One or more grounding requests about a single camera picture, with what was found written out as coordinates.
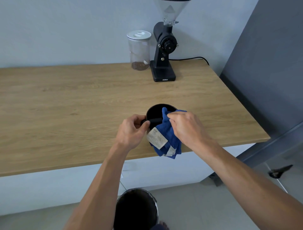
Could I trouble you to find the person's left hand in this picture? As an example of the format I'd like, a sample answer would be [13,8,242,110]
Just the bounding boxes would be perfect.
[116,114,151,152]

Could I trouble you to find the person's right hand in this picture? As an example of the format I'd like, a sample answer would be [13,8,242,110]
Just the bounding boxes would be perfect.
[167,111,212,152]

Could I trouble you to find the blue cloth with white label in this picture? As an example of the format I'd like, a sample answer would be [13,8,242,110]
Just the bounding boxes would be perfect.
[146,107,187,160]

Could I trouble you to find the person's left forearm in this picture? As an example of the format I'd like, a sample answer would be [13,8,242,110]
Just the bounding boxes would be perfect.
[63,141,133,230]

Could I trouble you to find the person's right forearm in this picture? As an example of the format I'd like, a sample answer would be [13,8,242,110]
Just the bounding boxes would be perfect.
[191,139,303,230]

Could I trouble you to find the coffee beans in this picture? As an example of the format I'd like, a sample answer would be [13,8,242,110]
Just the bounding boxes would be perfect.
[132,61,150,71]

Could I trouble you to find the clear jar with silver lid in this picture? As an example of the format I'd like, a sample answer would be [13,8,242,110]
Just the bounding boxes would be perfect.
[127,30,152,71]

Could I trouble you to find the black coffee grinder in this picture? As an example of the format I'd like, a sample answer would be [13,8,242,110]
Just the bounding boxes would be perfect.
[150,0,192,82]

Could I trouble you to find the black waste bin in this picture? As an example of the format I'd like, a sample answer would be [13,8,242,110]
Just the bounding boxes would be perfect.
[113,188,159,230]

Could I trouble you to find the black door stop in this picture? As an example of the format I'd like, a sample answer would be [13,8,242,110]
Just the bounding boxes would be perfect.
[268,165,293,179]

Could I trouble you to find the grey door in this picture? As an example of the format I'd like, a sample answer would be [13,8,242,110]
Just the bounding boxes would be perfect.
[219,0,303,167]

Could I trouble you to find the white cabinet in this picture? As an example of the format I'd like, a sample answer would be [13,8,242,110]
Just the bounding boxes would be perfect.
[0,143,256,216]

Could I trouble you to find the black power cable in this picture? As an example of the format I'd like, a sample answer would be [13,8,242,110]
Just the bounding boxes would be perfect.
[169,56,210,66]

